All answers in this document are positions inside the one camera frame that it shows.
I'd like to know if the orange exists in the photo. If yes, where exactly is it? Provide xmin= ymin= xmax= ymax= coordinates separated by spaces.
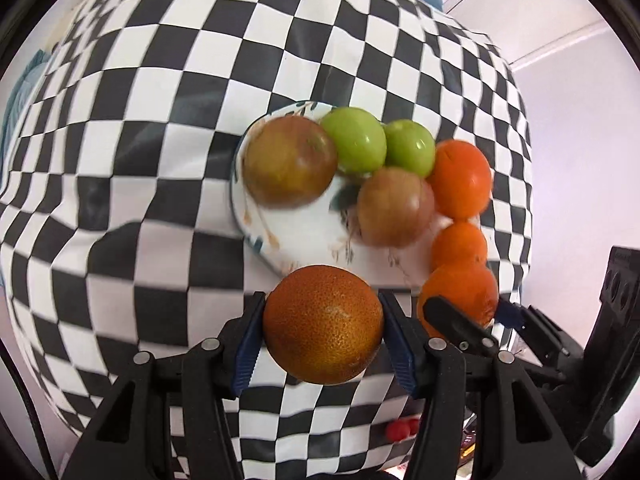
xmin=427 ymin=140 xmax=492 ymax=220
xmin=416 ymin=261 xmax=499 ymax=338
xmin=430 ymin=221 xmax=488 ymax=271
xmin=262 ymin=266 xmax=384 ymax=385

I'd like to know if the white floral ceramic plate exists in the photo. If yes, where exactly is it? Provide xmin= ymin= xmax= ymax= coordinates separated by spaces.
xmin=229 ymin=101 xmax=453 ymax=292

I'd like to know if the red apple on plate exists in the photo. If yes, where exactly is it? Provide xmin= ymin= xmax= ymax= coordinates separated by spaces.
xmin=356 ymin=167 xmax=435 ymax=248

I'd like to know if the dark red apple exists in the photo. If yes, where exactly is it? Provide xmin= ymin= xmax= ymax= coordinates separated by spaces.
xmin=242 ymin=115 xmax=338 ymax=209

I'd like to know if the orange on plate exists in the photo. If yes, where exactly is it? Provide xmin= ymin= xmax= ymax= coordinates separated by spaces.
xmin=427 ymin=140 xmax=492 ymax=220

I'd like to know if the red cherry tomato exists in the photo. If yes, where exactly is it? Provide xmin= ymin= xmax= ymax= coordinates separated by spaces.
xmin=406 ymin=418 xmax=421 ymax=436
xmin=385 ymin=420 xmax=411 ymax=442

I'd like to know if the black white checkered cloth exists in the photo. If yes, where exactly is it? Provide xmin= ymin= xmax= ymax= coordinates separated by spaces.
xmin=0 ymin=0 xmax=534 ymax=480

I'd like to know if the large green apple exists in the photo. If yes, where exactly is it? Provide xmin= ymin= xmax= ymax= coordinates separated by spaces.
xmin=320 ymin=107 xmax=387 ymax=174

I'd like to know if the small green apple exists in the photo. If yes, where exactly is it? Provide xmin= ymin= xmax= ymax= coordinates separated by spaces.
xmin=383 ymin=119 xmax=436 ymax=178

